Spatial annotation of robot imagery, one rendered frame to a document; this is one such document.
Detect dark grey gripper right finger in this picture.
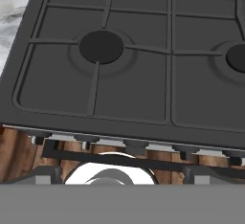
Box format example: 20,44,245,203
183,165,245,186

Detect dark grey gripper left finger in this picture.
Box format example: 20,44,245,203
2,165,63,186

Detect dark hob knob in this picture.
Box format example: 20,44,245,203
73,133,100,151
221,149,245,167
171,144,201,162
26,131,53,146
122,139,150,157

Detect white round object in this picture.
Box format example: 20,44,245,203
62,151,159,186

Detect black gas hob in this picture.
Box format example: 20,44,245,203
0,0,245,156

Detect black oven door handle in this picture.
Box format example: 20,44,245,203
42,139,245,180

